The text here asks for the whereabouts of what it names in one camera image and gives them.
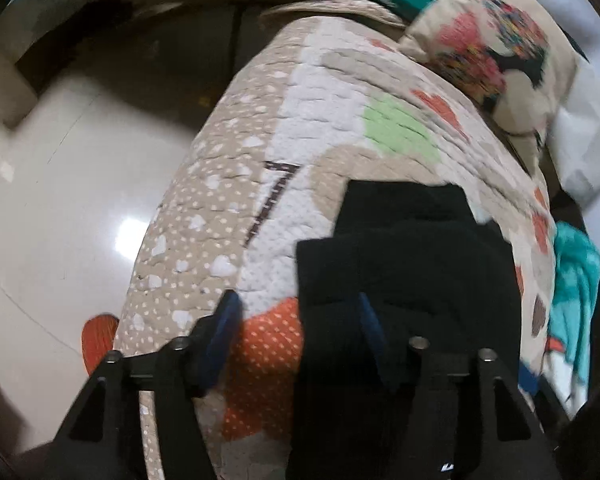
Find black pants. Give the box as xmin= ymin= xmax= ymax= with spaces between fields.
xmin=286 ymin=180 xmax=521 ymax=479

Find turquoise cloth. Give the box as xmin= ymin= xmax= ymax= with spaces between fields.
xmin=548 ymin=221 xmax=600 ymax=386

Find heart patterned quilt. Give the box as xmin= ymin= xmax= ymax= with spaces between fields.
xmin=114 ymin=0 xmax=555 ymax=479

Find floral silhouette cushion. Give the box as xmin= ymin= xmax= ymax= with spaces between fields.
xmin=400 ymin=0 xmax=578 ymax=174

